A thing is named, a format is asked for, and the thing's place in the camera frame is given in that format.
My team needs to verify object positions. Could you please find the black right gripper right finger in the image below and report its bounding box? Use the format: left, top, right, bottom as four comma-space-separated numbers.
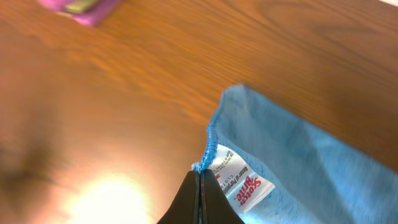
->
200, 169, 244, 224

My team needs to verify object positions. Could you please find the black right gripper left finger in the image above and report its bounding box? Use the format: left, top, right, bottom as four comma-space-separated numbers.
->
157, 170, 200, 224

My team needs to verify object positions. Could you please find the blue microfiber cloth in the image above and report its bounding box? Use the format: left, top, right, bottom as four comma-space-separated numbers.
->
192, 85, 397, 223

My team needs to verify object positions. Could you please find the folded purple cloth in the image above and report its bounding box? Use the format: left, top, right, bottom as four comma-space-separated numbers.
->
37, 0, 123, 26

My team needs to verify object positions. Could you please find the folded light green cloth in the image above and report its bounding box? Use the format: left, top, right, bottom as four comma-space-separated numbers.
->
65, 0, 99, 14

